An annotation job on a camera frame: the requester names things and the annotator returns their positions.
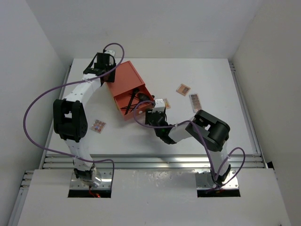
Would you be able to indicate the clear nine-pan eyeshadow palette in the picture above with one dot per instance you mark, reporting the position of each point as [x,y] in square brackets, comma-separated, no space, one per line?
[98,126]

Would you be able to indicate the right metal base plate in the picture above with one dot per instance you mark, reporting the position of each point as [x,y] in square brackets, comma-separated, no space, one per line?
[205,181]

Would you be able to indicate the long brown eyeshadow palette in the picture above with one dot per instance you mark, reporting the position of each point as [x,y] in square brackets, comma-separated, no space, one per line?
[195,102]

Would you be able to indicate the black powder brush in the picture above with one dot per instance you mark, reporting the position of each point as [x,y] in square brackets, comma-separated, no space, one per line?
[134,92]

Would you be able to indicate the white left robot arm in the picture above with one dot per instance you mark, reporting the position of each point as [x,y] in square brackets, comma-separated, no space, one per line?
[70,121]

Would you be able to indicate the small colourful eyeshadow palette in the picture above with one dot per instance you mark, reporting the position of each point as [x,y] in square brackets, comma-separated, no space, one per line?
[167,105]

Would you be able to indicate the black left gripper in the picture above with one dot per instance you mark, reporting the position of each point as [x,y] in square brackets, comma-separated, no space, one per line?
[110,78]

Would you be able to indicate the orange drawer box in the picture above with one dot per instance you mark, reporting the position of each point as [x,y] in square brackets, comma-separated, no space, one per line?
[127,80]

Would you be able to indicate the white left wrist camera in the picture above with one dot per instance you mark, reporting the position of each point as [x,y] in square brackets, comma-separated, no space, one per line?
[111,52]

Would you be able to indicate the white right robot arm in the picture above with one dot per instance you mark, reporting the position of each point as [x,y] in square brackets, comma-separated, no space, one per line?
[209,131]

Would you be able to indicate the aluminium rail frame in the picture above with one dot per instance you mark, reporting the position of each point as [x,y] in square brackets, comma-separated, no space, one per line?
[172,156]

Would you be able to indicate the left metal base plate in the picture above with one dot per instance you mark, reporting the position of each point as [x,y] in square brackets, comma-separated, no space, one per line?
[101,180]

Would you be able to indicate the orange drawer with white knob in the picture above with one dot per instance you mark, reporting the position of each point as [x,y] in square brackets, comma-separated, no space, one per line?
[127,101]

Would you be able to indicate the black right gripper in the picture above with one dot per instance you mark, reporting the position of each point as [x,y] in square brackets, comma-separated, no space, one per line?
[148,112]

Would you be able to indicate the metal base plate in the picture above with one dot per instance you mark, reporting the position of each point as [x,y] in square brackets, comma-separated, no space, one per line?
[101,180]
[205,181]

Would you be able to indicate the square orange blush compact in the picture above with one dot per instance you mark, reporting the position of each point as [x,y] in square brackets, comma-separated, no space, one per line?
[183,89]

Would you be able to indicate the black fan brush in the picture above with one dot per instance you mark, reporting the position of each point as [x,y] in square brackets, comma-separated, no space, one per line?
[142,97]

